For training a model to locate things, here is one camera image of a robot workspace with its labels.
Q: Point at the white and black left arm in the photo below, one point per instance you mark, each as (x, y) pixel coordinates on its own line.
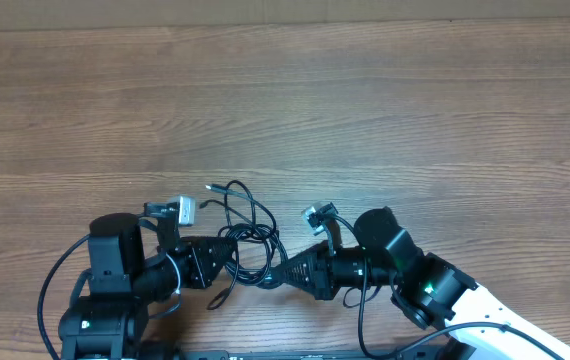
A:
(137, 272)

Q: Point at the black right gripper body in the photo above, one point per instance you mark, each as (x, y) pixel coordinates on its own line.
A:
(344, 265)

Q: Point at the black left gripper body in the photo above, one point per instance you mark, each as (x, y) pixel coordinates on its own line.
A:
(193, 273)

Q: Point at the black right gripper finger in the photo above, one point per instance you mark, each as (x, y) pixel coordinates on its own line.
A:
(297, 271)
(319, 248)

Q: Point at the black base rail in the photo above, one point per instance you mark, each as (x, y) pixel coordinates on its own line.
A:
(423, 352)

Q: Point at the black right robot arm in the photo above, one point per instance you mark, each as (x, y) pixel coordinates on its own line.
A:
(430, 292)

